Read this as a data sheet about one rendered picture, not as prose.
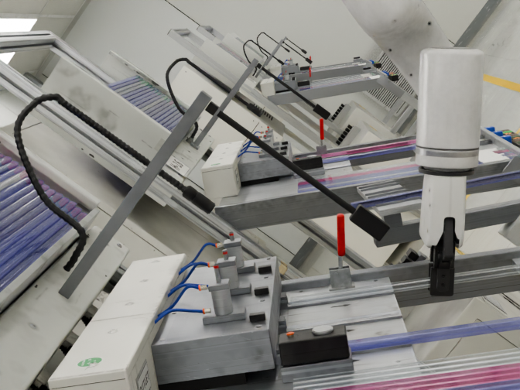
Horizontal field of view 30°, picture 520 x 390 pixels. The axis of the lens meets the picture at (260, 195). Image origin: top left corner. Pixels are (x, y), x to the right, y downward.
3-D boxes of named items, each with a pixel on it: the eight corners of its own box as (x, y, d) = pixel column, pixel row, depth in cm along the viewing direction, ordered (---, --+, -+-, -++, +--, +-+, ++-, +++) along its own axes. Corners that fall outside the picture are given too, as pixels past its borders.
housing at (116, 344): (202, 342, 146) (186, 251, 143) (152, 501, 97) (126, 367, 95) (149, 350, 146) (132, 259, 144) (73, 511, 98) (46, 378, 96)
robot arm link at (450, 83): (418, 140, 137) (414, 148, 128) (422, 45, 134) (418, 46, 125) (479, 142, 135) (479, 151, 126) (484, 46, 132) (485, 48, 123)
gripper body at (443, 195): (414, 155, 136) (411, 234, 138) (423, 166, 126) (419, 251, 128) (468, 157, 136) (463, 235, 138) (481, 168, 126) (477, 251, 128)
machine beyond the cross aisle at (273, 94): (469, 128, 644) (237, -43, 631) (492, 144, 563) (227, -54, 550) (345, 288, 666) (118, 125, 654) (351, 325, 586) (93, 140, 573)
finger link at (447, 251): (443, 196, 130) (437, 221, 134) (446, 244, 125) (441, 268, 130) (451, 197, 130) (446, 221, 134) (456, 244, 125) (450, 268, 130)
